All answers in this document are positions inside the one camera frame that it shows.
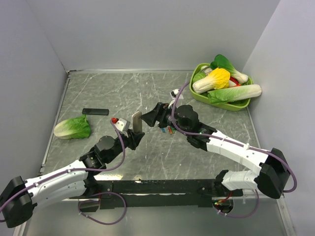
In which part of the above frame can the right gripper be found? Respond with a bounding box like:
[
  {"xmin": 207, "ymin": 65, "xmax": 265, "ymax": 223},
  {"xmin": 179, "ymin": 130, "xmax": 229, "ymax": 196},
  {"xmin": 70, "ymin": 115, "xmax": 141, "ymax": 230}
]
[{"xmin": 140, "ymin": 102, "xmax": 190, "ymax": 136}]

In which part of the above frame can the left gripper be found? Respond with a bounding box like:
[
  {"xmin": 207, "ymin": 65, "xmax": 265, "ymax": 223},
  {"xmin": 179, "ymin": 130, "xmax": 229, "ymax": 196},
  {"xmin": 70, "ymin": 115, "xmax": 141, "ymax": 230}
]
[{"xmin": 106, "ymin": 128, "xmax": 145, "ymax": 163}]

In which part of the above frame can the beige white remote control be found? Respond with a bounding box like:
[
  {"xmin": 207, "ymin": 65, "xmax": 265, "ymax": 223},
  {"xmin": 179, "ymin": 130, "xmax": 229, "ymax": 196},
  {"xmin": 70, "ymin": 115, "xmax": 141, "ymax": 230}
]
[{"xmin": 132, "ymin": 111, "xmax": 143, "ymax": 134}]

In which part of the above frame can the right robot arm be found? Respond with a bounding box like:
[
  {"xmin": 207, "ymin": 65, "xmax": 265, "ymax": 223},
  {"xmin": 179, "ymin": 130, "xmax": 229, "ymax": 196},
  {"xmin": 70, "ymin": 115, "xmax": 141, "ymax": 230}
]
[{"xmin": 141, "ymin": 102, "xmax": 290, "ymax": 199}]

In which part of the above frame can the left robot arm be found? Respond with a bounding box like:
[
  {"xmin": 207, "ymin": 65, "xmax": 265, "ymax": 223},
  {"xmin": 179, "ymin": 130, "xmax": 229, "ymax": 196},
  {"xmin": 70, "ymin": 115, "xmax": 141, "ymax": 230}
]
[{"xmin": 0, "ymin": 129, "xmax": 145, "ymax": 228}]

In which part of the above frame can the black slim remote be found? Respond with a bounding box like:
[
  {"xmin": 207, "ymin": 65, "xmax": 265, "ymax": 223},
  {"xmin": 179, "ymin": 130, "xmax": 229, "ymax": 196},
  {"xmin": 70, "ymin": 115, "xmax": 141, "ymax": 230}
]
[{"xmin": 82, "ymin": 108, "xmax": 109, "ymax": 116}]

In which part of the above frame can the battery pile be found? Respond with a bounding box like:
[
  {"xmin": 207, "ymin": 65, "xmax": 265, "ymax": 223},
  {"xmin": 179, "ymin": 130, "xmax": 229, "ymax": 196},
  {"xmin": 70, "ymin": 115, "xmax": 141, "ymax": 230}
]
[{"xmin": 168, "ymin": 126, "xmax": 176, "ymax": 135}]

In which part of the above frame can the green romaine lettuce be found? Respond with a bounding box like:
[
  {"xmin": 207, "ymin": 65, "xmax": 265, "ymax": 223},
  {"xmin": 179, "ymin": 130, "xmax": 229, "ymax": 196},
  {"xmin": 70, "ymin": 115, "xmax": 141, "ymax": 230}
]
[{"xmin": 54, "ymin": 115, "xmax": 91, "ymax": 140}]

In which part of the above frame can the small green cabbage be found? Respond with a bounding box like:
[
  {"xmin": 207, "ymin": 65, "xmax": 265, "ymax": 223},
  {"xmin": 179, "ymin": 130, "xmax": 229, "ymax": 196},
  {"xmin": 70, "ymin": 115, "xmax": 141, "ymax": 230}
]
[{"xmin": 191, "ymin": 72, "xmax": 206, "ymax": 84}]

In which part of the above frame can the long green white cabbage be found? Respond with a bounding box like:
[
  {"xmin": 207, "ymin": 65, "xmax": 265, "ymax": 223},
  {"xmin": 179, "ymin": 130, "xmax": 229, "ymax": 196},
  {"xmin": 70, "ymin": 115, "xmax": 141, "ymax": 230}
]
[{"xmin": 208, "ymin": 84, "xmax": 262, "ymax": 104}]

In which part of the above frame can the yellow napa cabbage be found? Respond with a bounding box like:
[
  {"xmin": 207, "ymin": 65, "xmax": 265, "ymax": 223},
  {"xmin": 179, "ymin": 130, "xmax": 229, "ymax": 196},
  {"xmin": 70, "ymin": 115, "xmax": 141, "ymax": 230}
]
[{"xmin": 192, "ymin": 68, "xmax": 230, "ymax": 94}]

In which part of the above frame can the green plastic basket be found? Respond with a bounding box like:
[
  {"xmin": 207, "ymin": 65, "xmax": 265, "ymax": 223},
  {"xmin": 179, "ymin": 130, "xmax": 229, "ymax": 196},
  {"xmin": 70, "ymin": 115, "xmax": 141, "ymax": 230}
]
[{"xmin": 189, "ymin": 63, "xmax": 251, "ymax": 112}]

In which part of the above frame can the red pepper toy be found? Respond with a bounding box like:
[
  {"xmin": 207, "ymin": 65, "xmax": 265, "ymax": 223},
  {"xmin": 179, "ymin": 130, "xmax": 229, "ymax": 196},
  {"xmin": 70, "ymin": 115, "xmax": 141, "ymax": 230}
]
[{"xmin": 228, "ymin": 77, "xmax": 241, "ymax": 88}]

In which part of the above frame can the bok choy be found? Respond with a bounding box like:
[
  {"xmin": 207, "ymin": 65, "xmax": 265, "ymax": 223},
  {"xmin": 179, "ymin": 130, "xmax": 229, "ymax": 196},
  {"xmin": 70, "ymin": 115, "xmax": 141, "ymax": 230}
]
[{"xmin": 210, "ymin": 54, "xmax": 249, "ymax": 84}]

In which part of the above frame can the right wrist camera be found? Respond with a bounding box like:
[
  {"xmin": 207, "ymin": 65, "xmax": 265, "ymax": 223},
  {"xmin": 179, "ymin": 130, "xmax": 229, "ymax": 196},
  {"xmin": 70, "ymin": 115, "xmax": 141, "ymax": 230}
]
[{"xmin": 170, "ymin": 89, "xmax": 184, "ymax": 100}]

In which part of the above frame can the black base frame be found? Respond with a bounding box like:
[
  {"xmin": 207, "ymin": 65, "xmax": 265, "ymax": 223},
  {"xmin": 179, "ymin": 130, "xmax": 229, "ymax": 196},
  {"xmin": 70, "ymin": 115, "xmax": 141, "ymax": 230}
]
[{"xmin": 73, "ymin": 179, "xmax": 243, "ymax": 209}]

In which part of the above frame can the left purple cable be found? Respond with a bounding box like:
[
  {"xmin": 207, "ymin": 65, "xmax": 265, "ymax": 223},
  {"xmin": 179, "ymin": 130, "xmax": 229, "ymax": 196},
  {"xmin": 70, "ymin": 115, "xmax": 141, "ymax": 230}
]
[{"xmin": 0, "ymin": 120, "xmax": 128, "ymax": 225}]

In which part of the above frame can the purple cable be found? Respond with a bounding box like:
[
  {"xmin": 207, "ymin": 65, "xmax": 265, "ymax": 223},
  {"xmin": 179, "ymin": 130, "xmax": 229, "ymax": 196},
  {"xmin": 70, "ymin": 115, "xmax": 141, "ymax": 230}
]
[
  {"xmin": 171, "ymin": 81, "xmax": 298, "ymax": 219},
  {"xmin": 0, "ymin": 120, "xmax": 128, "ymax": 225}
]

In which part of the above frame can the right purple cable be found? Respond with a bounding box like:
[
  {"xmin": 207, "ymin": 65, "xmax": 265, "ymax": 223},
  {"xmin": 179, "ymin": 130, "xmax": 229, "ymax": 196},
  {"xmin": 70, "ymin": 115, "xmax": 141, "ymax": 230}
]
[{"xmin": 171, "ymin": 81, "xmax": 298, "ymax": 219}]

